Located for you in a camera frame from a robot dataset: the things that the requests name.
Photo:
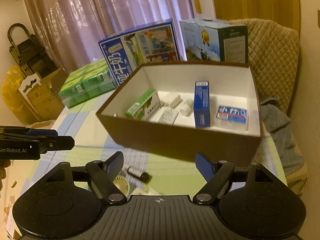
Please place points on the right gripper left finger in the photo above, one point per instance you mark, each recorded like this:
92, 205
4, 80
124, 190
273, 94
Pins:
103, 173

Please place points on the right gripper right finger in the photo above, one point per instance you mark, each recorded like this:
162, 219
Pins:
216, 176

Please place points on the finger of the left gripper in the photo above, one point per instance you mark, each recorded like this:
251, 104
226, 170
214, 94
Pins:
49, 140

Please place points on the teal handheld mini fan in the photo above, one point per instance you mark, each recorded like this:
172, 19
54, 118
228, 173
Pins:
122, 184

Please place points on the brown spray bottle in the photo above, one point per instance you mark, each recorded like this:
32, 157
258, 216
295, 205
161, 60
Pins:
137, 173

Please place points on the clear toothpick box blue label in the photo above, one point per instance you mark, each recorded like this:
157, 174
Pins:
231, 118

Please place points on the blue medicine box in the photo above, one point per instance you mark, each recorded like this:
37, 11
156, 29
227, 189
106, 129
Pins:
201, 106

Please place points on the small white bottle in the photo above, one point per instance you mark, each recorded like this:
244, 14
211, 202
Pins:
186, 108

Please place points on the long green box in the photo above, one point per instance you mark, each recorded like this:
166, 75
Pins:
144, 106

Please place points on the white square charger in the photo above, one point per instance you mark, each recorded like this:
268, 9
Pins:
172, 100

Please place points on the person's hand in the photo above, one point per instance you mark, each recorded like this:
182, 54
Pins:
5, 163

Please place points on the checkered tablecloth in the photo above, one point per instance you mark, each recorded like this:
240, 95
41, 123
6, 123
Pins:
92, 142

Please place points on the yellow cardboard box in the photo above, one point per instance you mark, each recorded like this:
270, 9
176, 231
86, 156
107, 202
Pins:
41, 95

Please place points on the yellow plastic bag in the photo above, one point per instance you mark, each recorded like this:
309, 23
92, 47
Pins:
10, 96

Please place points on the brown cardboard storage box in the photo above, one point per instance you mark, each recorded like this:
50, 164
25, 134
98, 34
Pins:
230, 84

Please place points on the green drink carton pack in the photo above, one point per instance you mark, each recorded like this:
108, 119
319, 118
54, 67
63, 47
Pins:
86, 83

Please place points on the grey cloth on chair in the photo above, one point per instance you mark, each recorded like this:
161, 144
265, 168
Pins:
278, 124

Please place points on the black folding cart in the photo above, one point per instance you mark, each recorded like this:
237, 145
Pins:
30, 55

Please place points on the pink curtain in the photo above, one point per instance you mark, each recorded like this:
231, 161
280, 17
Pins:
70, 30

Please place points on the light blue milk carton box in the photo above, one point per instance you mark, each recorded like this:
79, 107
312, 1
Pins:
214, 40

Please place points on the beige quilted chair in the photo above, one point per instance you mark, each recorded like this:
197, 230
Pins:
273, 54

